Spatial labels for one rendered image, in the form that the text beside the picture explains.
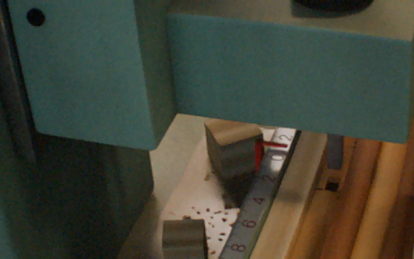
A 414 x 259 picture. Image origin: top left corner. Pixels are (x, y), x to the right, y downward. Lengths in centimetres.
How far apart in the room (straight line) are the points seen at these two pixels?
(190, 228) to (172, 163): 13
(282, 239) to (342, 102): 9
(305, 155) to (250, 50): 11
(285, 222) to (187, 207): 25
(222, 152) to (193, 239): 11
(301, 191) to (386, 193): 5
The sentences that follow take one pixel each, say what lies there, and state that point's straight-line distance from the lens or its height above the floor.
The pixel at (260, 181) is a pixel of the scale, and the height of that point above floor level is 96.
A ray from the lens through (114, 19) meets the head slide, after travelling 43.
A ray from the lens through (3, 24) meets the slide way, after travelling 46.
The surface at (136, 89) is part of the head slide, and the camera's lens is 45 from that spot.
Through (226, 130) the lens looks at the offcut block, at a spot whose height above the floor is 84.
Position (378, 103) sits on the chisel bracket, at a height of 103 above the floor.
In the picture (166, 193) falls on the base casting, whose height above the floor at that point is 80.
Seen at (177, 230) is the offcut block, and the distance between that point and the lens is 66.
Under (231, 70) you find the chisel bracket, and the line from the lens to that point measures 46.
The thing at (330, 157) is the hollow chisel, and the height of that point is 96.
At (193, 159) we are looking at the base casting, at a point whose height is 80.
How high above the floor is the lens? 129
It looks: 37 degrees down
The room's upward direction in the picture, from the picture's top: 6 degrees counter-clockwise
